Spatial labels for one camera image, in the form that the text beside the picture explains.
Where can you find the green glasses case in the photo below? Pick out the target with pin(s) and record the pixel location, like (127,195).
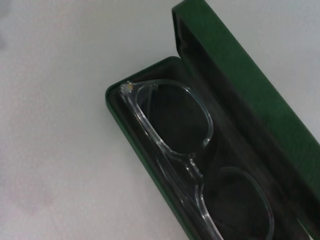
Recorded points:
(237,100)

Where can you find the clear plastic glasses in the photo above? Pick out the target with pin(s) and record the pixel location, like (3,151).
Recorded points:
(155,135)

